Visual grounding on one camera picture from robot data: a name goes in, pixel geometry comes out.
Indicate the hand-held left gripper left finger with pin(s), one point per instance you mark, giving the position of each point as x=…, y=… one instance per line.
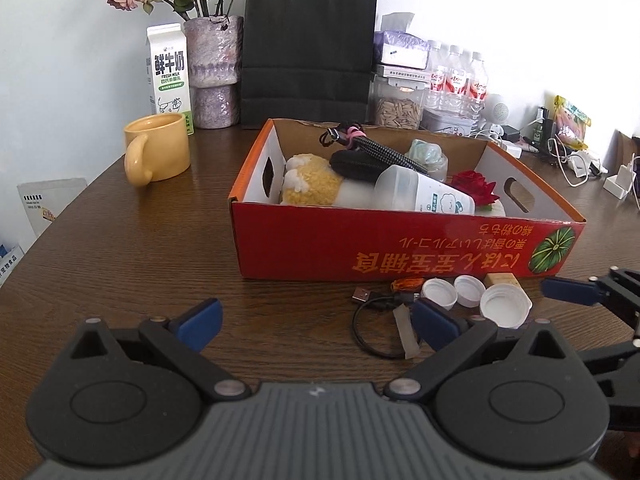
x=200, y=322

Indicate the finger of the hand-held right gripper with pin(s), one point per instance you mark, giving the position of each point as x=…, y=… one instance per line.
x=612, y=357
x=570, y=290

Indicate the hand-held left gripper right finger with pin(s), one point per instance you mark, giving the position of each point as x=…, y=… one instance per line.
x=435, y=325

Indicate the beige tape strip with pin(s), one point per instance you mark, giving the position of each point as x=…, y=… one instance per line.
x=406, y=332

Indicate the small white bottle cap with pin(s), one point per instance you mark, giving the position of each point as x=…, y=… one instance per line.
x=471, y=291
x=440, y=294

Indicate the orange wrapper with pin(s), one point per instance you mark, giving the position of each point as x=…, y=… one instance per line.
x=407, y=285

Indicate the large white bottle cap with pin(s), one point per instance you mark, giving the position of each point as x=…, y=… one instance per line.
x=505, y=307

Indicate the small cork block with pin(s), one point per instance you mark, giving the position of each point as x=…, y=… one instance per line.
x=502, y=281

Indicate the red cardboard box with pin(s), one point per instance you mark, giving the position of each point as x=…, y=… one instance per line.
x=350, y=240

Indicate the translucent wipes container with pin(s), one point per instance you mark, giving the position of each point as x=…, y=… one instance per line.
x=425, y=197

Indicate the red artificial rose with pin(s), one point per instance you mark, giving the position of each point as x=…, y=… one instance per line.
x=475, y=187

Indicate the iridescent bag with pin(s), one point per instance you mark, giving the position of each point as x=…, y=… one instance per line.
x=427, y=157

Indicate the dark blue zip pouch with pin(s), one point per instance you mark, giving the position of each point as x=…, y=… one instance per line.
x=357, y=167

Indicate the yellow white plush sheep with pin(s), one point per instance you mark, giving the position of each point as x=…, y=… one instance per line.
x=315, y=185

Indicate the white charging dock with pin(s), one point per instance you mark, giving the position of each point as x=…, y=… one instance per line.
x=617, y=185

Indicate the white charger plug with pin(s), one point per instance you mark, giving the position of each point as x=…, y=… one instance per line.
x=507, y=145

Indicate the small dark bottle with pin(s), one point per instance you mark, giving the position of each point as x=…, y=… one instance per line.
x=540, y=127

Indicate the yellow snack packet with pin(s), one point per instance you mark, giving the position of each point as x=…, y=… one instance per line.
x=571, y=122

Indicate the black power adapter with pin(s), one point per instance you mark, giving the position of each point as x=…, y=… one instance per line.
x=511, y=132

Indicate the yellow mug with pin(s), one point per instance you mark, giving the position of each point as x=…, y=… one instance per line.
x=165, y=150

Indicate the white round speaker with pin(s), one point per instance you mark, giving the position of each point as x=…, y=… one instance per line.
x=497, y=109

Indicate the blue white packet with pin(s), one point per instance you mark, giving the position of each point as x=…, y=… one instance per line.
x=10, y=265

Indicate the grey tin box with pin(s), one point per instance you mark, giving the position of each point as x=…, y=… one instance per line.
x=450, y=122

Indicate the clear jar of seeds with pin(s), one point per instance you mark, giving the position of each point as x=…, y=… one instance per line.
x=397, y=105

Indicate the white green milk carton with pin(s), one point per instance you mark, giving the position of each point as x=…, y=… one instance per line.
x=170, y=80

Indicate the purple vase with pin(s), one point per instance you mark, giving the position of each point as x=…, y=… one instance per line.
x=215, y=75

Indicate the purple tissue pack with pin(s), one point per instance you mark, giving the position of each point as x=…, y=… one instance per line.
x=400, y=45

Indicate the black paper bag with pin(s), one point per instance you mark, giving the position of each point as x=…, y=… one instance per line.
x=310, y=45

